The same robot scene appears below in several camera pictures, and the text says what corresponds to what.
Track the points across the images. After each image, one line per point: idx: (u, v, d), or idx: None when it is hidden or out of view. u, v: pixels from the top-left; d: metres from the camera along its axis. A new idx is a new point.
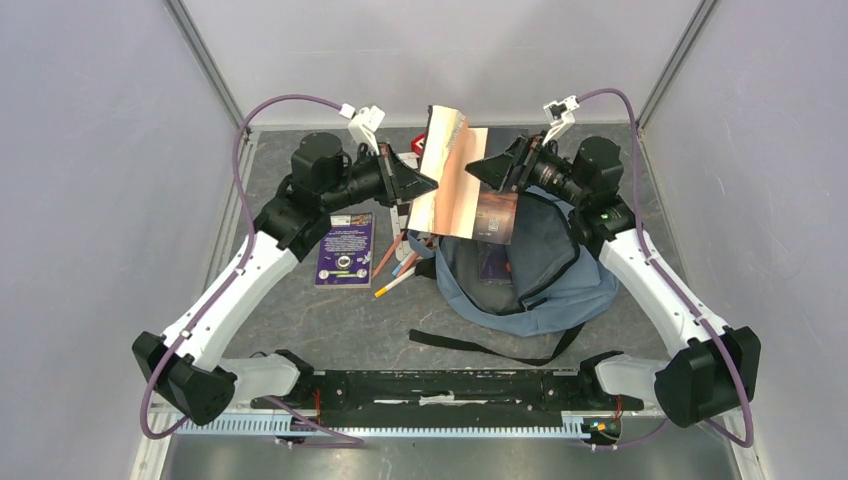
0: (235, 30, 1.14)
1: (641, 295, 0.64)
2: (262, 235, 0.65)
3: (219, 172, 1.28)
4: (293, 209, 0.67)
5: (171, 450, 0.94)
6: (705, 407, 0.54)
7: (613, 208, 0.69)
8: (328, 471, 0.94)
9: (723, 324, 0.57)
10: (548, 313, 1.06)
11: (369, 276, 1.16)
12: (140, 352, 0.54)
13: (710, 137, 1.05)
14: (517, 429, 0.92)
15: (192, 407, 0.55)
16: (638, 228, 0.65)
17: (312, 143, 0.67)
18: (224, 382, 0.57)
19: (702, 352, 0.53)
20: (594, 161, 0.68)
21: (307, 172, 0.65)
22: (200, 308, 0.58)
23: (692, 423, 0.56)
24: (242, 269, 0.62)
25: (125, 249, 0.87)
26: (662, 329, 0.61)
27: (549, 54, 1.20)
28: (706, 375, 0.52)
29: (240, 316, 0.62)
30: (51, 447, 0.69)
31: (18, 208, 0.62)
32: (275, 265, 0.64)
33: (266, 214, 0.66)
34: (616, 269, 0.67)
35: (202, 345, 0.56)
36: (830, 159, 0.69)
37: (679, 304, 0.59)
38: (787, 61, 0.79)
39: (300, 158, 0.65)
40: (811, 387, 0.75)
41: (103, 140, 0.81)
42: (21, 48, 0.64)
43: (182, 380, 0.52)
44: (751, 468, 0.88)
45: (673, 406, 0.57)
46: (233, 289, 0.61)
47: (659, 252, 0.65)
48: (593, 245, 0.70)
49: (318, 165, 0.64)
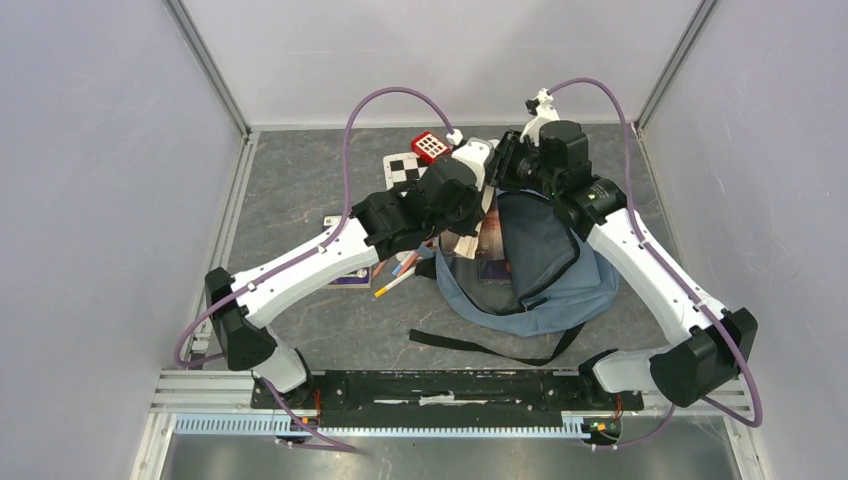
0: (236, 30, 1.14)
1: (638, 284, 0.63)
2: (356, 223, 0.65)
3: (219, 171, 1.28)
4: (398, 211, 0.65)
5: (171, 452, 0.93)
6: (704, 389, 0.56)
7: (597, 188, 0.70)
8: (328, 471, 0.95)
9: (722, 308, 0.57)
10: (548, 313, 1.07)
11: (369, 275, 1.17)
12: (209, 284, 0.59)
13: (709, 137, 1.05)
14: (517, 429, 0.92)
15: (231, 355, 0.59)
16: (629, 208, 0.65)
17: (455, 164, 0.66)
18: (265, 342, 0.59)
19: (704, 340, 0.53)
20: (556, 138, 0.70)
21: (438, 188, 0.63)
22: (274, 267, 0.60)
23: (691, 404, 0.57)
24: (324, 248, 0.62)
25: (125, 249, 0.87)
26: (663, 320, 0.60)
27: (549, 56, 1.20)
28: (708, 362, 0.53)
29: (305, 289, 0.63)
30: (49, 447, 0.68)
31: (18, 207, 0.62)
32: (357, 256, 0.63)
33: (372, 204, 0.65)
34: (612, 257, 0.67)
35: (259, 303, 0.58)
36: (831, 159, 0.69)
37: (678, 291, 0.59)
38: (788, 62, 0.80)
39: (438, 173, 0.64)
40: (813, 387, 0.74)
41: (104, 139, 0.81)
42: (21, 47, 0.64)
43: (229, 329, 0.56)
44: (751, 468, 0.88)
45: (673, 389, 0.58)
46: (308, 263, 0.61)
47: (651, 235, 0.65)
48: (582, 226, 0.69)
49: (451, 185, 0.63)
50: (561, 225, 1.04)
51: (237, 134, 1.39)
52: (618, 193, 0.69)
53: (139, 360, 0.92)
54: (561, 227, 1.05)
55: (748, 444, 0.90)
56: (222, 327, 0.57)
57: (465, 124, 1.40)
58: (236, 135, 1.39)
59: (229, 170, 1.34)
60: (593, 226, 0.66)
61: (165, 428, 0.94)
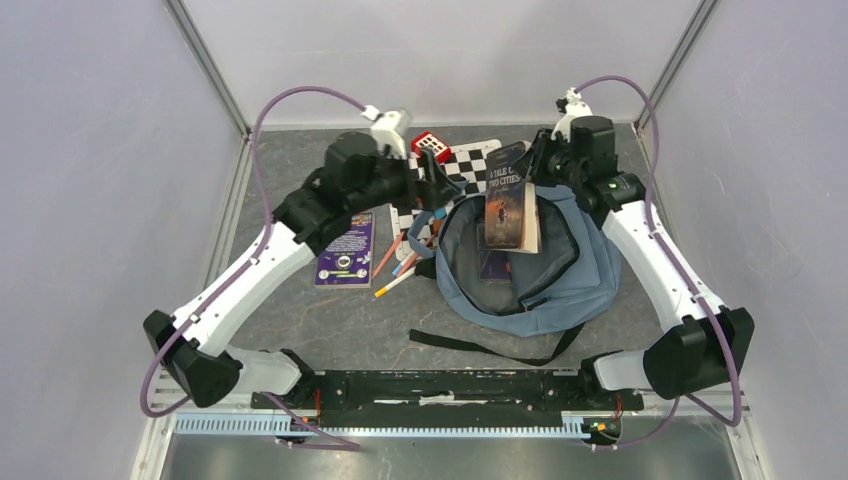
0: (236, 30, 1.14)
1: (644, 274, 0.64)
2: (281, 225, 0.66)
3: (219, 171, 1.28)
4: (316, 203, 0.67)
5: (170, 451, 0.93)
6: (692, 380, 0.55)
7: (620, 179, 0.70)
8: (328, 472, 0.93)
9: (720, 304, 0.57)
10: (548, 313, 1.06)
11: (369, 275, 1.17)
12: (149, 331, 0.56)
13: (709, 137, 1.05)
14: (517, 429, 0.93)
15: (197, 390, 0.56)
16: (646, 200, 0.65)
17: (349, 140, 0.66)
18: (228, 370, 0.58)
19: (695, 329, 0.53)
20: (583, 127, 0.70)
21: (339, 167, 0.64)
22: (212, 293, 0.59)
23: (678, 393, 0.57)
24: (256, 259, 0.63)
25: (125, 250, 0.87)
26: (660, 309, 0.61)
27: (549, 55, 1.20)
28: (697, 352, 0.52)
29: (251, 302, 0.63)
30: (50, 448, 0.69)
31: (17, 206, 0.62)
32: (288, 258, 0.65)
33: (290, 203, 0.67)
34: (620, 244, 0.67)
35: (207, 331, 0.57)
36: (831, 159, 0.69)
37: (678, 281, 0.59)
38: (788, 63, 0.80)
39: (335, 152, 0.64)
40: (813, 387, 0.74)
41: (103, 139, 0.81)
42: (20, 47, 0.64)
43: (186, 363, 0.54)
44: (751, 468, 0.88)
45: (660, 380, 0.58)
46: (245, 279, 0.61)
47: (663, 228, 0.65)
48: (598, 214, 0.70)
49: (351, 160, 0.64)
50: (561, 226, 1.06)
51: (237, 134, 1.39)
52: (640, 187, 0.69)
53: (139, 359, 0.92)
54: (560, 226, 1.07)
55: (748, 444, 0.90)
56: (176, 366, 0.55)
57: (466, 123, 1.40)
58: (236, 135, 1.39)
59: (229, 170, 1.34)
60: (609, 214, 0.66)
61: (165, 428, 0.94)
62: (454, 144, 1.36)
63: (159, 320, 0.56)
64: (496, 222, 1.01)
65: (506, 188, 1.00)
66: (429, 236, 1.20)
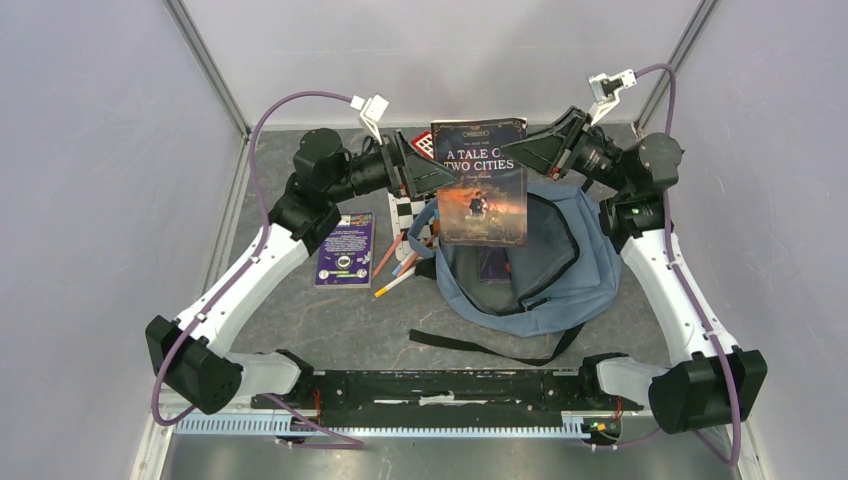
0: (236, 30, 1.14)
1: (658, 304, 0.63)
2: (277, 227, 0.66)
3: (219, 172, 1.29)
4: (301, 204, 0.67)
5: (171, 451, 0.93)
6: (696, 418, 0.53)
7: (647, 204, 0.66)
8: (328, 471, 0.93)
9: (733, 344, 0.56)
10: (548, 313, 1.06)
11: (369, 276, 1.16)
12: (153, 335, 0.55)
13: (708, 137, 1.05)
14: (517, 429, 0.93)
15: (204, 392, 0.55)
16: (667, 229, 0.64)
17: (311, 141, 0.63)
18: (230, 370, 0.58)
19: (703, 366, 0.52)
20: (649, 166, 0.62)
21: (307, 173, 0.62)
22: (215, 292, 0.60)
23: (680, 430, 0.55)
24: (256, 257, 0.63)
25: (125, 250, 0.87)
26: (670, 340, 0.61)
27: (549, 55, 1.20)
28: (703, 389, 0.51)
29: (253, 301, 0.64)
30: (51, 446, 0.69)
31: (18, 207, 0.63)
32: (289, 255, 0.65)
33: (280, 207, 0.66)
34: (637, 268, 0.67)
35: (216, 328, 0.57)
36: (831, 159, 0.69)
37: (693, 316, 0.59)
38: (788, 63, 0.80)
39: (300, 158, 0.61)
40: (814, 387, 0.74)
41: (104, 139, 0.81)
42: (20, 47, 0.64)
43: (195, 363, 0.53)
44: (751, 468, 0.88)
45: (663, 413, 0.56)
46: (247, 278, 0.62)
47: (682, 259, 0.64)
48: (617, 237, 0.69)
49: (318, 164, 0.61)
50: (561, 226, 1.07)
51: (237, 135, 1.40)
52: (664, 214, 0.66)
53: (139, 359, 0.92)
54: (560, 227, 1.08)
55: (749, 444, 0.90)
56: (184, 368, 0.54)
57: None
58: (236, 135, 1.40)
59: (229, 170, 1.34)
60: (628, 239, 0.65)
61: (165, 428, 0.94)
62: None
63: (162, 324, 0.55)
64: (467, 214, 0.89)
65: (489, 176, 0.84)
66: (429, 236, 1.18)
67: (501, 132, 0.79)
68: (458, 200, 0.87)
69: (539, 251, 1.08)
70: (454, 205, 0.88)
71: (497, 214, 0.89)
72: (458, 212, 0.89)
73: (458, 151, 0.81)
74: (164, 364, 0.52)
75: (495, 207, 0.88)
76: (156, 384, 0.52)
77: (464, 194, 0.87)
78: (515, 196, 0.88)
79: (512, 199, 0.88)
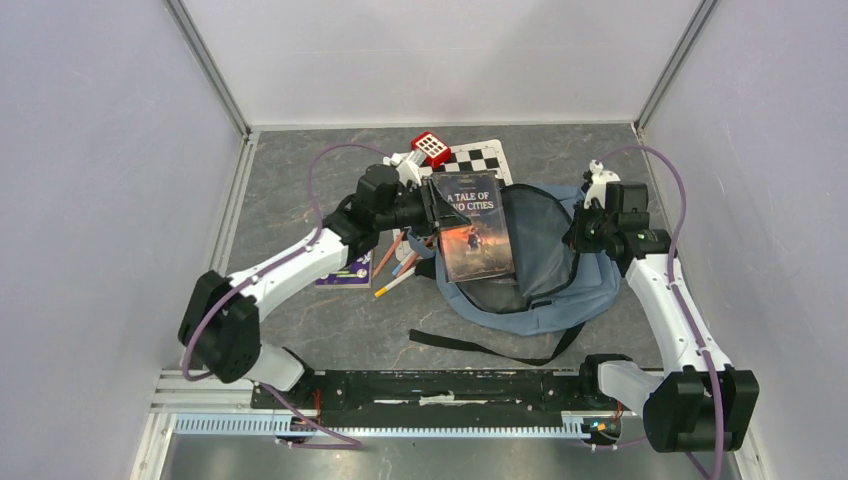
0: (236, 30, 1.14)
1: (654, 318, 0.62)
2: (328, 233, 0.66)
3: (218, 171, 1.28)
4: (349, 223, 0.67)
5: (171, 451, 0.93)
6: (686, 437, 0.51)
7: (651, 232, 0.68)
8: (328, 471, 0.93)
9: (726, 363, 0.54)
10: (550, 313, 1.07)
11: (369, 275, 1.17)
12: (202, 288, 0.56)
13: (709, 137, 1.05)
14: (516, 429, 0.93)
15: (226, 358, 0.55)
16: (671, 254, 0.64)
17: (378, 167, 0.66)
18: (253, 342, 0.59)
19: (696, 380, 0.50)
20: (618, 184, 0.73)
21: (368, 195, 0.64)
22: (269, 263, 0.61)
23: (667, 449, 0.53)
24: (309, 247, 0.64)
25: (125, 248, 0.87)
26: (664, 354, 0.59)
27: (550, 55, 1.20)
28: (691, 402, 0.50)
29: (294, 286, 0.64)
30: (50, 447, 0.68)
31: (18, 206, 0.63)
32: (335, 255, 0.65)
33: (330, 221, 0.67)
34: (639, 290, 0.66)
35: (264, 292, 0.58)
36: (832, 158, 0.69)
37: (687, 332, 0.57)
38: (788, 64, 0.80)
39: (365, 182, 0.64)
40: (813, 385, 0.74)
41: (104, 137, 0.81)
42: (21, 46, 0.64)
43: (239, 317, 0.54)
44: (751, 468, 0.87)
45: (654, 428, 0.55)
46: (296, 260, 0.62)
47: (683, 281, 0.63)
48: (624, 262, 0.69)
49: (379, 190, 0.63)
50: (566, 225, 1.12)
51: (237, 134, 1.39)
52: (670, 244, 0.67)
53: (139, 359, 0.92)
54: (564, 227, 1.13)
55: (749, 444, 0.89)
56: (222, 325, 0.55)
57: (466, 123, 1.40)
58: (236, 135, 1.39)
59: (229, 170, 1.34)
60: (631, 261, 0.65)
61: (165, 428, 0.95)
62: (453, 144, 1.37)
63: (218, 278, 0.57)
64: (468, 250, 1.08)
65: (477, 215, 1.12)
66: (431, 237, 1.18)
67: (480, 182, 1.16)
68: (460, 237, 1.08)
69: (545, 254, 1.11)
70: (457, 241, 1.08)
71: (489, 246, 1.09)
72: (461, 249, 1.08)
73: (455, 196, 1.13)
74: (208, 316, 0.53)
75: (486, 240, 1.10)
76: (195, 335, 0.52)
77: (463, 230, 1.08)
78: (499, 231, 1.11)
79: (497, 233, 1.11)
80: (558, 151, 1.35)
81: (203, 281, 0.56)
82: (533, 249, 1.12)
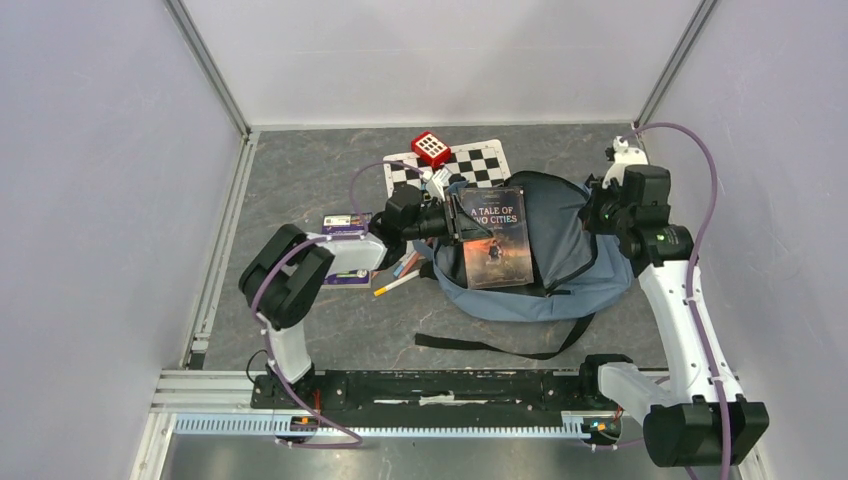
0: (235, 29, 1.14)
1: (666, 333, 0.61)
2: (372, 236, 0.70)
3: (218, 171, 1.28)
4: (379, 236, 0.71)
5: (171, 451, 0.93)
6: (688, 456, 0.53)
7: (670, 230, 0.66)
8: (328, 471, 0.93)
9: (738, 392, 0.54)
10: (565, 300, 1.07)
11: (369, 276, 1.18)
12: (286, 234, 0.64)
13: (708, 137, 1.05)
14: (516, 429, 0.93)
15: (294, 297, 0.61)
16: (691, 261, 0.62)
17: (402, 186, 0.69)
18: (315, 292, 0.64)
19: (702, 411, 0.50)
20: (638, 173, 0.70)
21: (394, 215, 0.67)
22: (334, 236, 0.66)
23: (669, 464, 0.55)
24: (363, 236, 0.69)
25: (125, 248, 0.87)
26: (672, 371, 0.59)
27: (550, 55, 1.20)
28: (698, 432, 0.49)
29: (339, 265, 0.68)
30: (50, 447, 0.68)
31: (19, 205, 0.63)
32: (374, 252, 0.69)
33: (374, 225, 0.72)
34: (651, 297, 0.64)
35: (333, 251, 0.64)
36: (832, 157, 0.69)
37: (700, 357, 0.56)
38: (788, 64, 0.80)
39: (391, 203, 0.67)
40: (814, 385, 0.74)
41: (103, 137, 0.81)
42: (21, 46, 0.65)
43: (315, 259, 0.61)
44: (751, 468, 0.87)
45: (656, 444, 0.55)
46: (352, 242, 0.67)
47: (701, 295, 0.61)
48: (639, 262, 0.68)
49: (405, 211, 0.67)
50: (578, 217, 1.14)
51: (237, 134, 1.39)
52: (689, 246, 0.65)
53: (139, 359, 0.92)
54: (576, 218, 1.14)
55: None
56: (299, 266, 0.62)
57: (466, 123, 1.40)
58: (236, 135, 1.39)
59: (229, 170, 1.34)
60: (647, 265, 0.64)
61: (165, 428, 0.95)
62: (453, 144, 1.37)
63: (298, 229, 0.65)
64: (487, 259, 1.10)
65: (501, 228, 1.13)
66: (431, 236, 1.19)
67: (506, 196, 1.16)
68: (481, 247, 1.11)
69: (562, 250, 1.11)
70: (477, 252, 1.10)
71: (510, 258, 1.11)
72: (480, 259, 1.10)
73: (479, 209, 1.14)
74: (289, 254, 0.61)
75: (507, 252, 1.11)
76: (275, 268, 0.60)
77: (484, 242, 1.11)
78: (520, 244, 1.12)
79: (518, 245, 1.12)
80: (558, 151, 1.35)
81: (288, 228, 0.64)
82: (551, 248, 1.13)
